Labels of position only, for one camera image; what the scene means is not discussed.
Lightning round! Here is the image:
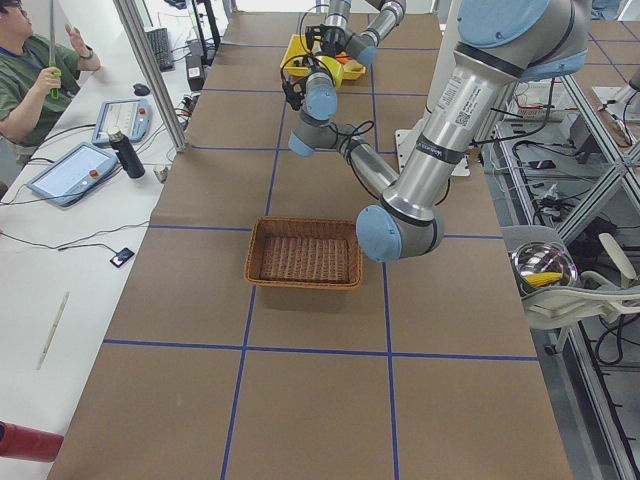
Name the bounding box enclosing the far teach pendant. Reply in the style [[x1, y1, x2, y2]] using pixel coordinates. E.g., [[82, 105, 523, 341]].
[[91, 98, 152, 147]]

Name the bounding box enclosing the orange toy carrot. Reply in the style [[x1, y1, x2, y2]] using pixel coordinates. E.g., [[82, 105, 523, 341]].
[[336, 52, 350, 63]]

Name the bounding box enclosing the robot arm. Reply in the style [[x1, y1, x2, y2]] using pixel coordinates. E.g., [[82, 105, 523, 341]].
[[304, 0, 406, 67], [288, 1, 592, 262]]

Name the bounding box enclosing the small black device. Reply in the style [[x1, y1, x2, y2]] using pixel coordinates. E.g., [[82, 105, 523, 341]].
[[110, 247, 135, 268]]

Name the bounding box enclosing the teach pendant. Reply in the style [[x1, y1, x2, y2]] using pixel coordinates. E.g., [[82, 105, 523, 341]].
[[26, 142, 118, 207], [91, 98, 152, 147]]

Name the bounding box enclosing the wooden stick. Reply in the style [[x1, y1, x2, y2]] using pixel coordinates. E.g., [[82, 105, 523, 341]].
[[36, 291, 70, 370]]

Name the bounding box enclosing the brown wicker basket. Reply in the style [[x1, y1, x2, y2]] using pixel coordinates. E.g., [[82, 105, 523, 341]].
[[244, 216, 363, 290]]

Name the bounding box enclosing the person in green shirt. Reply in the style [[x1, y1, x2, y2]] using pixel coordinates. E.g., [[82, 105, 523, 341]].
[[1, 1, 101, 148]]

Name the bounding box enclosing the steel pot with corn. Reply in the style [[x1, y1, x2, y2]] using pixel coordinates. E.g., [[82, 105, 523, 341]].
[[510, 242, 579, 296]]

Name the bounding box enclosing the aluminium post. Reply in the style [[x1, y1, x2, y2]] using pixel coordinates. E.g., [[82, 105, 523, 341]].
[[113, 0, 187, 152]]

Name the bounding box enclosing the near teach pendant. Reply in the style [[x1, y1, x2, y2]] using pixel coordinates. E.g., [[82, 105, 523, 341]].
[[26, 142, 118, 207]]

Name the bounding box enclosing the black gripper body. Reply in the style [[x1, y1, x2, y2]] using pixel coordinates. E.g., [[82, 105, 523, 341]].
[[304, 24, 345, 56], [281, 77, 306, 111]]

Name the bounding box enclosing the red cylinder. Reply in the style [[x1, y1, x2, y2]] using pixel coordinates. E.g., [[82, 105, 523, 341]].
[[1, 422, 64, 463]]

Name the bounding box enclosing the black water bottle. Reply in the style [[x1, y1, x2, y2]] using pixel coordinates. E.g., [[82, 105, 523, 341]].
[[107, 127, 145, 179]]

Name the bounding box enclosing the computer mouse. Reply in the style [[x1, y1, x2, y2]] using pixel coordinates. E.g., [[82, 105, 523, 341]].
[[132, 83, 151, 97]]

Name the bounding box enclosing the yellow plastic basket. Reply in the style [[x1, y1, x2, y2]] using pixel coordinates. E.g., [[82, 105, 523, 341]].
[[280, 34, 367, 86]]

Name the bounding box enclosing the black keyboard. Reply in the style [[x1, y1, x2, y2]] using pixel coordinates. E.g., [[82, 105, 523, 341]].
[[145, 28, 174, 72]]

